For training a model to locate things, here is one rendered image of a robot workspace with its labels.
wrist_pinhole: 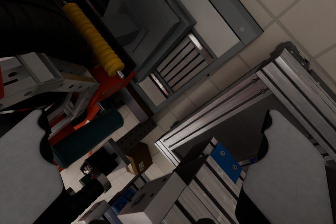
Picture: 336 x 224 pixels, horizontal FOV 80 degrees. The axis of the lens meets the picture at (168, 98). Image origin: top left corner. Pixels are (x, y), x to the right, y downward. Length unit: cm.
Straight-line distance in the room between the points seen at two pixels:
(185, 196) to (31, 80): 33
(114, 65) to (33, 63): 26
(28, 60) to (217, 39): 69
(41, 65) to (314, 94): 70
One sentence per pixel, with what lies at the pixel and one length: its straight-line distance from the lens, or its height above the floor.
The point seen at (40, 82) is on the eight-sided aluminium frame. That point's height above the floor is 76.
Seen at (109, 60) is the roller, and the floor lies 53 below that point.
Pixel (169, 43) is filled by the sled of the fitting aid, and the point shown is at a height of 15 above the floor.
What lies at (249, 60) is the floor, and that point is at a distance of 97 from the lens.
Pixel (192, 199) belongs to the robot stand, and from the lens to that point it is 40.
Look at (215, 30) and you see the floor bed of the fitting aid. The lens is 90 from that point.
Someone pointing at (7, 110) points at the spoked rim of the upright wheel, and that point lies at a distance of 74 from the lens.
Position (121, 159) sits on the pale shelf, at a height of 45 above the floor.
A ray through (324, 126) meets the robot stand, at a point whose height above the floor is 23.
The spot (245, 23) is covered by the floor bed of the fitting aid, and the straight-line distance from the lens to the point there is 85.
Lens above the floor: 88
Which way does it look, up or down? 43 degrees down
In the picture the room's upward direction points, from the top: 128 degrees counter-clockwise
